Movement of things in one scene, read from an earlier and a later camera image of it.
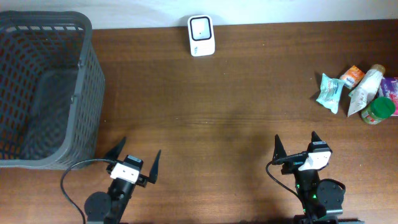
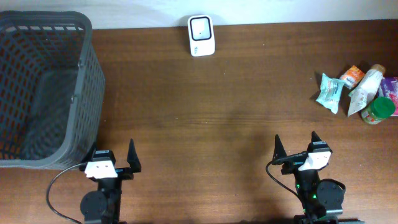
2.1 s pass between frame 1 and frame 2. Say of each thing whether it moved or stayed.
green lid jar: stayed
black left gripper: moved
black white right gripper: stayed
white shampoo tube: stayed
